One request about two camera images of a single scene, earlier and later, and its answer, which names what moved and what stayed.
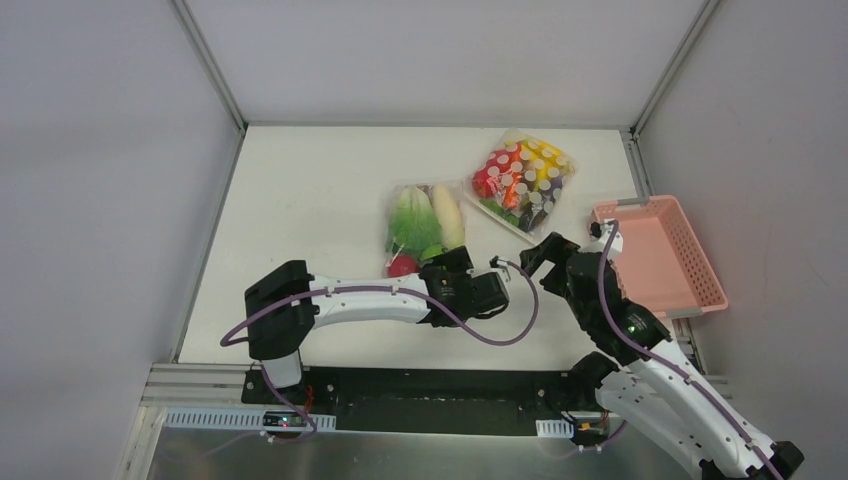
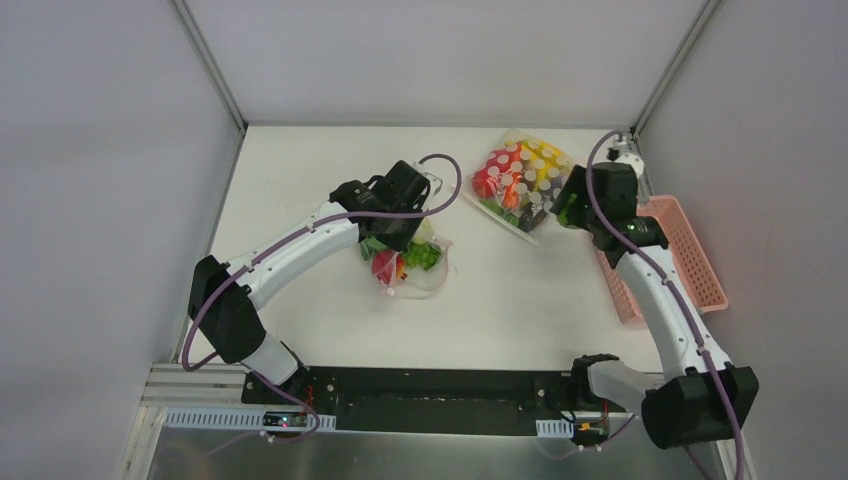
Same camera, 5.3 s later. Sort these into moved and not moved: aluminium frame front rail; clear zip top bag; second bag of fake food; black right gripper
Moved: black right gripper; clear zip top bag
Not moved: second bag of fake food; aluminium frame front rail
